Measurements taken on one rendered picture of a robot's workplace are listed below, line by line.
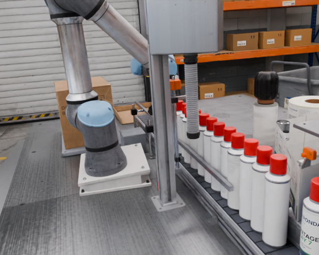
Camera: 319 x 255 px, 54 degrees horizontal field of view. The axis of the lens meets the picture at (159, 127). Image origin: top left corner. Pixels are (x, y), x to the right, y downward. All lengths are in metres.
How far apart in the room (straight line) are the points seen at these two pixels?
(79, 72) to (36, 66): 4.20
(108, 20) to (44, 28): 4.26
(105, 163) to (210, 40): 0.55
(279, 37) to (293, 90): 2.12
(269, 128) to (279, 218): 0.52
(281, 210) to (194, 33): 0.43
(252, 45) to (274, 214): 4.54
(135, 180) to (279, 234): 0.53
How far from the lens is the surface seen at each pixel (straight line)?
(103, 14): 1.04
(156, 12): 0.79
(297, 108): 1.34
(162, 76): 0.87
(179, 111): 1.17
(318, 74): 4.07
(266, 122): 1.17
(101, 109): 1.05
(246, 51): 5.02
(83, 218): 0.99
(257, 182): 0.74
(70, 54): 1.14
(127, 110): 2.11
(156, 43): 0.80
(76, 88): 1.16
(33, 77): 5.37
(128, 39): 1.07
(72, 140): 1.48
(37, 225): 1.01
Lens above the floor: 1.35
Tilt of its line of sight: 18 degrees down
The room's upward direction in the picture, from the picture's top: 4 degrees counter-clockwise
